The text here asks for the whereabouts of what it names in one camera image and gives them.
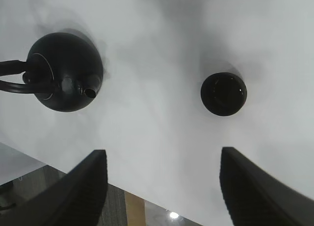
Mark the small black teacup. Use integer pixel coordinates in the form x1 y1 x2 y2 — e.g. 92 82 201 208
200 72 247 117

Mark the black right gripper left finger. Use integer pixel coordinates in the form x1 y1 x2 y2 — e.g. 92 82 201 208
0 150 108 226

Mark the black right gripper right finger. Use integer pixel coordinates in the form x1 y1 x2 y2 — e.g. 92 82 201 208
219 147 314 226

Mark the black round teapot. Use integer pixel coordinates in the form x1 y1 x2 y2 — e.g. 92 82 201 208
0 32 104 112

